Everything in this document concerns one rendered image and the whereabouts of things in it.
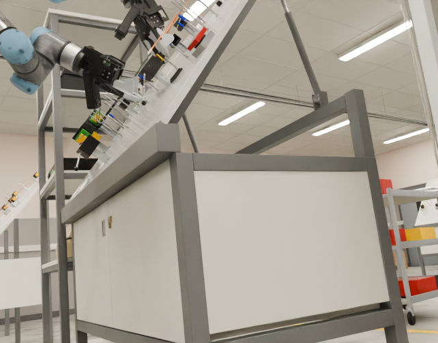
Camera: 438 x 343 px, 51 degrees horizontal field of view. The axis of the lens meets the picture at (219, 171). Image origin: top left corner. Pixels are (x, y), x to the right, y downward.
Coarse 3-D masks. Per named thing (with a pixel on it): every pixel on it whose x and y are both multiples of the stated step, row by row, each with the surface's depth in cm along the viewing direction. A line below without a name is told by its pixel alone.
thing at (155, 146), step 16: (160, 128) 98; (176, 128) 100; (144, 144) 104; (160, 144) 97; (176, 144) 99; (128, 160) 114; (144, 160) 104; (160, 160) 104; (112, 176) 127; (128, 176) 117; (80, 192) 163; (96, 192) 143; (112, 192) 136; (64, 208) 191; (80, 208) 163
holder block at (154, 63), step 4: (152, 56) 134; (148, 60) 134; (152, 60) 134; (156, 60) 135; (148, 64) 133; (152, 64) 134; (156, 64) 134; (160, 64) 135; (144, 68) 132; (148, 68) 133; (152, 68) 134; (156, 68) 134; (140, 72) 135; (144, 72) 134; (148, 72) 133; (152, 72) 133; (156, 72) 134; (148, 76) 134; (152, 76) 133; (148, 80) 136
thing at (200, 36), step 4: (204, 28) 114; (200, 32) 113; (204, 32) 113; (196, 36) 114; (200, 36) 113; (204, 36) 114; (192, 40) 115; (196, 40) 112; (200, 40) 114; (192, 44) 114; (196, 44) 113; (188, 48) 115; (192, 48) 115
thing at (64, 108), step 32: (64, 32) 240; (96, 32) 243; (128, 32) 242; (64, 96) 217; (64, 128) 268; (64, 192) 205; (64, 224) 202; (64, 256) 199; (64, 288) 196; (64, 320) 193
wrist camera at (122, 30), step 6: (132, 6) 135; (138, 6) 136; (132, 12) 135; (126, 18) 134; (132, 18) 135; (120, 24) 133; (126, 24) 134; (120, 30) 133; (126, 30) 133; (114, 36) 135; (120, 36) 134
